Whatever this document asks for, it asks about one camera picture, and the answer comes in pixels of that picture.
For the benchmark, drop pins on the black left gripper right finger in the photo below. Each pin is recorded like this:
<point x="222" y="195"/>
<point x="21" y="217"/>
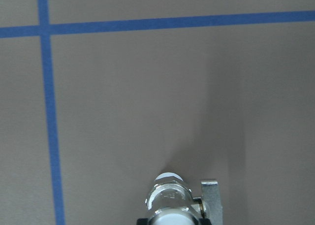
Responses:
<point x="204" y="221"/>

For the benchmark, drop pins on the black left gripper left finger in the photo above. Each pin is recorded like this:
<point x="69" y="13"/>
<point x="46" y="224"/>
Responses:
<point x="142" y="221"/>

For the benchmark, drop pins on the white PPR valve with handle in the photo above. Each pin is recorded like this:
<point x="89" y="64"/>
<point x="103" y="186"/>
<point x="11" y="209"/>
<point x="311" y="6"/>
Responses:
<point x="170" y="202"/>

